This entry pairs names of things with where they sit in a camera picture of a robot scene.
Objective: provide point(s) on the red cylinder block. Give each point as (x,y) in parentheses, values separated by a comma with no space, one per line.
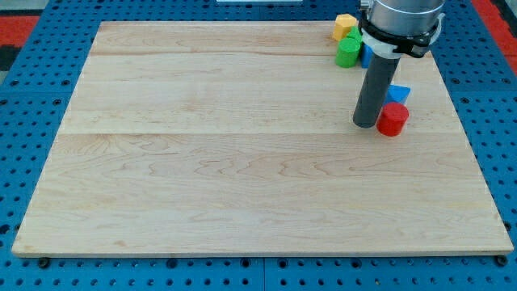
(392,119)

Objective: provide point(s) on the blue block under arm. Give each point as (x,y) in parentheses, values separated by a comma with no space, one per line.
(365,56)

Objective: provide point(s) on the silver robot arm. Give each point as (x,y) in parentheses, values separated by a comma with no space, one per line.
(404,17)

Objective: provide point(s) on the light wooden board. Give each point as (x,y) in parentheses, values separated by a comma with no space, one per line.
(221,139)

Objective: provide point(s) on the green cylinder block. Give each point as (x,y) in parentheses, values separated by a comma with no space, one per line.
(347,52)

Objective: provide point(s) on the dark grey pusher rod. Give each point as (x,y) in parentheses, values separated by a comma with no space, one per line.
(373,92)

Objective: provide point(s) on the blue triangle block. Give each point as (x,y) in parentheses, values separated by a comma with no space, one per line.
(397,94)

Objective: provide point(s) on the green block behind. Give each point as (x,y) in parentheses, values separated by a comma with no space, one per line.
(355,34)

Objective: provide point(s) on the yellow hexagon block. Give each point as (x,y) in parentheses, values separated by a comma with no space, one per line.
(342,26)

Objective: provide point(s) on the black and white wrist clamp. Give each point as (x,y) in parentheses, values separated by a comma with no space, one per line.
(390,46)

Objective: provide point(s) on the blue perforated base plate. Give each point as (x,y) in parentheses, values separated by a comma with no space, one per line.
(38,87)

